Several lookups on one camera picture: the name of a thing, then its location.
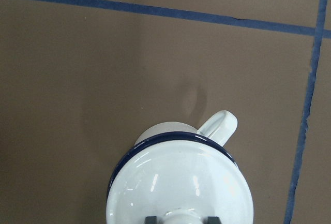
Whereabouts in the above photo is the white enamel lid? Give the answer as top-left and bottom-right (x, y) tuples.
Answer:
(106, 141), (254, 223)

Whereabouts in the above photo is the white enamel mug blue rim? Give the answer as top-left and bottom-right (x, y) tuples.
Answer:
(125, 110), (239, 168)

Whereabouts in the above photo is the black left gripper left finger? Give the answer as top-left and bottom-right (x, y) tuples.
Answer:
(144, 216), (157, 224)

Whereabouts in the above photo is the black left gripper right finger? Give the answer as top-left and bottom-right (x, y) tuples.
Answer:
(207, 216), (220, 224)

